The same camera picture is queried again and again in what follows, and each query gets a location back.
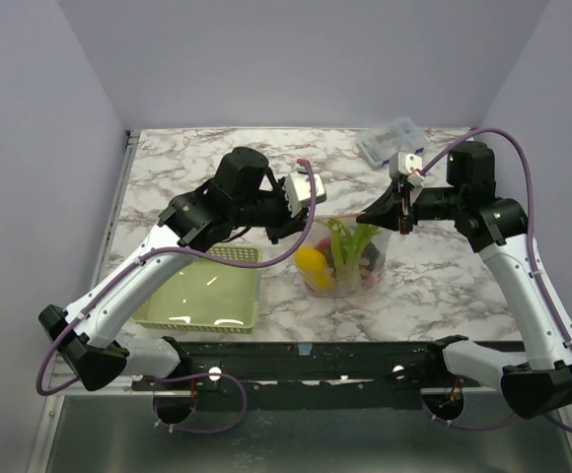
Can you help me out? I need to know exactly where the green fake celery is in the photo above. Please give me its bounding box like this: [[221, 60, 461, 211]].
[[322, 218, 381, 282]]

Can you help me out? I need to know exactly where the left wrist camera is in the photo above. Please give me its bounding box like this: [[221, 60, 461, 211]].
[[284, 172, 327, 217]]

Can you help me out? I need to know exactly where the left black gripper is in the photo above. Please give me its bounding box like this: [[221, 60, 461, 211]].
[[232, 176, 310, 244]]

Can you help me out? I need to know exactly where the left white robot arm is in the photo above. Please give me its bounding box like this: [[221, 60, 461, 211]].
[[38, 147, 326, 391]]

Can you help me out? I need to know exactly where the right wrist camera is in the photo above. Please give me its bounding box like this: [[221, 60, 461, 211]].
[[389, 151, 425, 187]]

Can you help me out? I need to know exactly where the clear plastic organizer box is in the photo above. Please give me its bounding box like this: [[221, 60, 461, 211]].
[[355, 117, 429, 169]]

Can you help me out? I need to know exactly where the green plastic basket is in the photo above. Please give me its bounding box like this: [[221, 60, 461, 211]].
[[132, 259, 260, 333]]

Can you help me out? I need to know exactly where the yellow fake lemon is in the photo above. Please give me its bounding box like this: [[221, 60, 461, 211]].
[[295, 246, 335, 291]]

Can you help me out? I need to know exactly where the black table front rail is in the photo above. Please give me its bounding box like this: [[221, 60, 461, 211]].
[[132, 341, 475, 411]]

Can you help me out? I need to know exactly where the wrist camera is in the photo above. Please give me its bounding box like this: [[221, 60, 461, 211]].
[[284, 172, 327, 217], [389, 151, 425, 187]]

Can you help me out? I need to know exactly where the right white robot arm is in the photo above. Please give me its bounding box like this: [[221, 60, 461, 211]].
[[357, 141, 572, 419]]

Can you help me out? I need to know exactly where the clear zip top bag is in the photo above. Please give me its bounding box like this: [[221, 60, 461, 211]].
[[293, 214, 391, 298]]

